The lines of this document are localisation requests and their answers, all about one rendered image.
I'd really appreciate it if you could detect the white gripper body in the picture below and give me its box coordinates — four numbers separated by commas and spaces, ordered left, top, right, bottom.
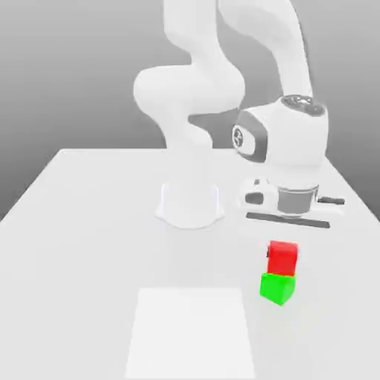
245, 207, 344, 240

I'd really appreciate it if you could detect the small red cube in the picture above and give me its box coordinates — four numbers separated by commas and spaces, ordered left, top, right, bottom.
266, 240, 299, 277

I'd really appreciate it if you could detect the small green cube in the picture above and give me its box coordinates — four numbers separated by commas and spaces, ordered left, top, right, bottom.
259, 272, 297, 307

